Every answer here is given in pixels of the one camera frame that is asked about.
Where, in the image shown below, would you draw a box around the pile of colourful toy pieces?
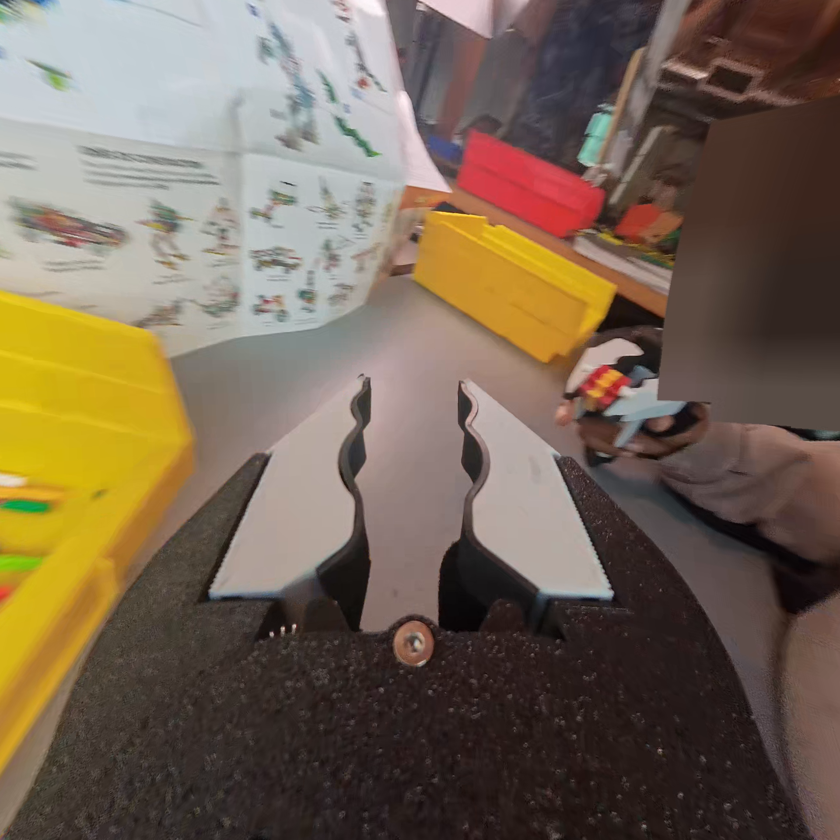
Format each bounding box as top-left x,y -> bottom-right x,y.
0,472 -> 67,605

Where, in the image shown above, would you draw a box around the person's right hand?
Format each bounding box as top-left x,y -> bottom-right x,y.
554,402 -> 711,462

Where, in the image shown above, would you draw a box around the red and yellow connector stack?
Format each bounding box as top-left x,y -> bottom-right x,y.
577,366 -> 634,413

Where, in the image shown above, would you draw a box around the printed toy set box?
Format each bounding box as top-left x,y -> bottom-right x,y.
394,184 -> 454,277

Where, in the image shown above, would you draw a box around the nested yellow plastic bins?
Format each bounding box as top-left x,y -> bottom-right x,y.
413,210 -> 618,363

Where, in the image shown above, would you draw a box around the red plastic bin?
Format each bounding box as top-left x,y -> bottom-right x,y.
457,129 -> 606,238

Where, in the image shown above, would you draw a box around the person's beige sweatshirt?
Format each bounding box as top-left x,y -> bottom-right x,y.
781,594 -> 840,840

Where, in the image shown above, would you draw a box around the person's right forearm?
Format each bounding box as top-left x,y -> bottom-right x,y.
656,420 -> 840,565

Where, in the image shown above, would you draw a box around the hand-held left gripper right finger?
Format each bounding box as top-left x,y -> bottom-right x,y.
438,378 -> 614,632

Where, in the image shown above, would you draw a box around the printed instruction sheet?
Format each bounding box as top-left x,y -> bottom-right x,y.
0,0 -> 454,358

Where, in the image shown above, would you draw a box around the large yellow plastic bin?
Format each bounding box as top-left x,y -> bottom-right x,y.
0,292 -> 196,775

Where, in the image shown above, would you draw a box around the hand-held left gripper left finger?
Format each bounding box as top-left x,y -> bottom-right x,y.
209,375 -> 371,632

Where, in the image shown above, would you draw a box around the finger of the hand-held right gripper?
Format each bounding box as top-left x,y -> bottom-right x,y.
604,377 -> 664,421
563,336 -> 647,399

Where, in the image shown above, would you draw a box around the small red bin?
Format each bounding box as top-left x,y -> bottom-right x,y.
617,203 -> 683,248

